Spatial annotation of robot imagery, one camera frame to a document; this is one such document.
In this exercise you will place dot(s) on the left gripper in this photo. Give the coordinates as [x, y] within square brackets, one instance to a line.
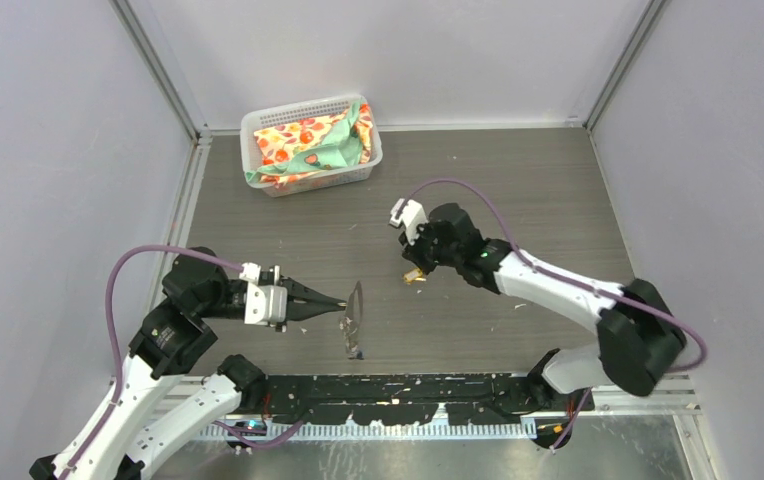
[302, 301]

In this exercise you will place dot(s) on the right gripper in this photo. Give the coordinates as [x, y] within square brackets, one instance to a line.
[412, 252]

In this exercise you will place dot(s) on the yellow tagged key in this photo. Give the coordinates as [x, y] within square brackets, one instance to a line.
[413, 276]

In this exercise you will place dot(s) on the metal key organizer plate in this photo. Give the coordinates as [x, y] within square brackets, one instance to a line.
[351, 319]

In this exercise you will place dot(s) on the blue tagged key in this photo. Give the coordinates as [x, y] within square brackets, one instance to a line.
[355, 355]

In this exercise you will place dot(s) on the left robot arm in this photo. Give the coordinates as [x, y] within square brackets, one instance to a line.
[118, 442]

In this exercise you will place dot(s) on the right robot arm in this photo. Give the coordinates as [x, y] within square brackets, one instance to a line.
[634, 347]

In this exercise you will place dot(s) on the floral cloth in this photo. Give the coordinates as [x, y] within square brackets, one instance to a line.
[296, 150]

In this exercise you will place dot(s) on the white plastic basket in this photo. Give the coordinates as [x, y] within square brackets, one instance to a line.
[251, 157]

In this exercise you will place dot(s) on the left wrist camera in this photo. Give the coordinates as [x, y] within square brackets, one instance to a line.
[265, 299]

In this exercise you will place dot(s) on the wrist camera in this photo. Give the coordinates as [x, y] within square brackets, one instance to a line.
[265, 299]
[408, 215]

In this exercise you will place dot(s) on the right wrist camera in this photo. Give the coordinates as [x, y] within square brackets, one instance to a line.
[408, 215]

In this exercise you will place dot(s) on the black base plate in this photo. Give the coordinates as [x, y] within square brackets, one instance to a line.
[406, 399]

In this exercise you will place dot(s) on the white cable duct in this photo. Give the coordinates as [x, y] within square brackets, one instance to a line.
[436, 429]

